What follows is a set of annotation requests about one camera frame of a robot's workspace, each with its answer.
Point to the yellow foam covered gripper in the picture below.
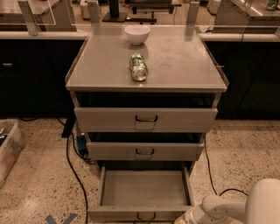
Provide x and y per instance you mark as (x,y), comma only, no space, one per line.
(192,215)

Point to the grey middle drawer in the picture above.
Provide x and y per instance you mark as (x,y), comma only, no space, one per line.
(145,146)

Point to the grey drawer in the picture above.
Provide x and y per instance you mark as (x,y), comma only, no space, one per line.
(145,146)
(142,192)
(131,112)

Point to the grey metal drawer cabinet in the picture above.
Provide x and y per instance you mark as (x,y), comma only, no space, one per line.
(177,60)

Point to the blue power box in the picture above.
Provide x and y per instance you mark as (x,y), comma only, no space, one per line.
(82,144)

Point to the green soda can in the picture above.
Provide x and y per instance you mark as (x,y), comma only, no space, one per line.
(138,68)

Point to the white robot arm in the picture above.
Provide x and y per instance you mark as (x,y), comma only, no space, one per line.
(261,207)

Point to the grey top drawer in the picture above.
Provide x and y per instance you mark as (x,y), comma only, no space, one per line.
(131,112)

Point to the clear plastic storage bin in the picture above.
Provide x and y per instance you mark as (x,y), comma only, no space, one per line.
(11,144)

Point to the grey bottom drawer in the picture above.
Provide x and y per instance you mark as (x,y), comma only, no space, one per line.
(142,192)

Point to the white ceramic bowl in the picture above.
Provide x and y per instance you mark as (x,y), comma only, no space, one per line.
(137,33)

